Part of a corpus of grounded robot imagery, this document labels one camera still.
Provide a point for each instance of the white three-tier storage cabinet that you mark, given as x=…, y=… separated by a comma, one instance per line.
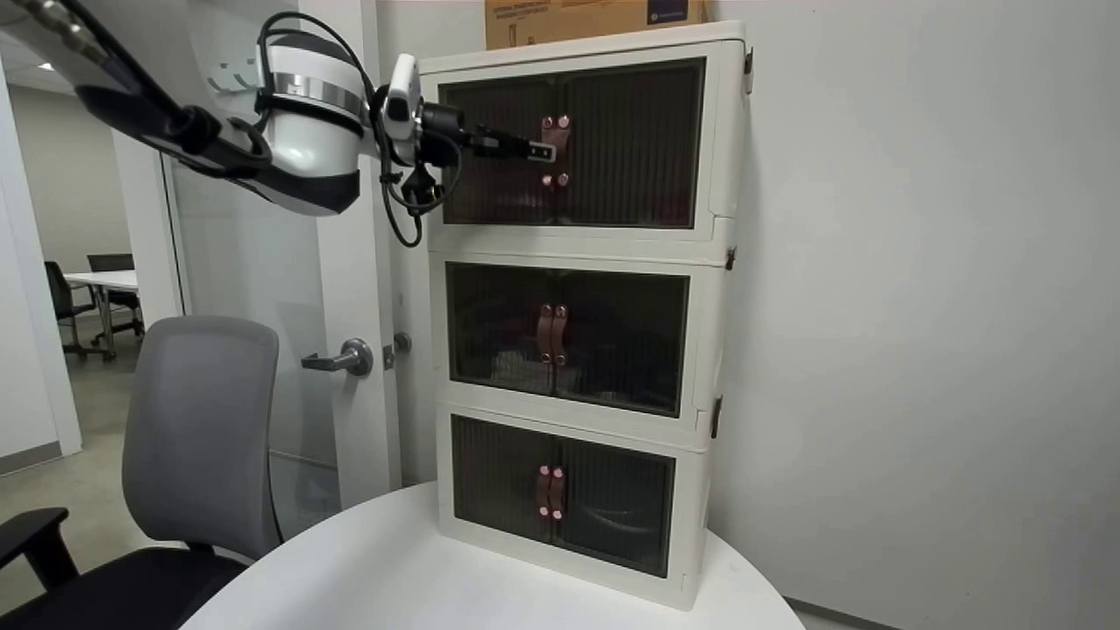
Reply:
x=580, y=370

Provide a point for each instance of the cabinet door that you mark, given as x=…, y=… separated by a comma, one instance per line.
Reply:
x=503, y=191
x=636, y=134

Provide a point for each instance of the background desk and chairs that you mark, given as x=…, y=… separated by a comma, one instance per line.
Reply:
x=101, y=302

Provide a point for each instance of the grey office chair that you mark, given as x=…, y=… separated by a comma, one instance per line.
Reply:
x=195, y=479

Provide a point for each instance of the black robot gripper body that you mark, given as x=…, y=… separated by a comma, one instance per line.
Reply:
x=443, y=134

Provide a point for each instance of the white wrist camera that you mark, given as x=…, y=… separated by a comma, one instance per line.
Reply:
x=401, y=110

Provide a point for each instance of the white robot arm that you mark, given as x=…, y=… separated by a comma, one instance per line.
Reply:
x=312, y=104

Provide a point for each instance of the white door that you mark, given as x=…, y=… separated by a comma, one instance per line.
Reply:
x=359, y=286

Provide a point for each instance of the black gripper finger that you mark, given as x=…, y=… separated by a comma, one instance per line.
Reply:
x=505, y=145

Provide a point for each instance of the cardboard box on cabinet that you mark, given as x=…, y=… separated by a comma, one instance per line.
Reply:
x=527, y=24

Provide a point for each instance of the silver door lever handle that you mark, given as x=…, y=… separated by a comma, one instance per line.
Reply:
x=353, y=358

